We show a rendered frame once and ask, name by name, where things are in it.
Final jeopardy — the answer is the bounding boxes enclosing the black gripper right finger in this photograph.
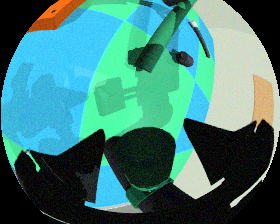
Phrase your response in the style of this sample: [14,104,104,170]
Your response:
[182,118,256,186]

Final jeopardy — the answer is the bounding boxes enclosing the green cylinder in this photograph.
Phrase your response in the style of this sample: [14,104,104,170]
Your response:
[135,0,197,73]

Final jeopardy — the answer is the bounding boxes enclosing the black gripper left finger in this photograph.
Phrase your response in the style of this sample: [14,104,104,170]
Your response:
[30,128,106,203]

